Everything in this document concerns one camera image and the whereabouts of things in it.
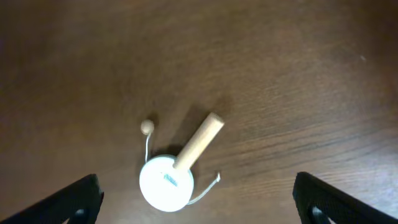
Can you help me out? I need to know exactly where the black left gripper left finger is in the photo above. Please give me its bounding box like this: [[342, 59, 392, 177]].
[[1, 174, 104, 224]]

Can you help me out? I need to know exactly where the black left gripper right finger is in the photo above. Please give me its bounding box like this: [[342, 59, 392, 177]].
[[292, 172, 397, 224]]

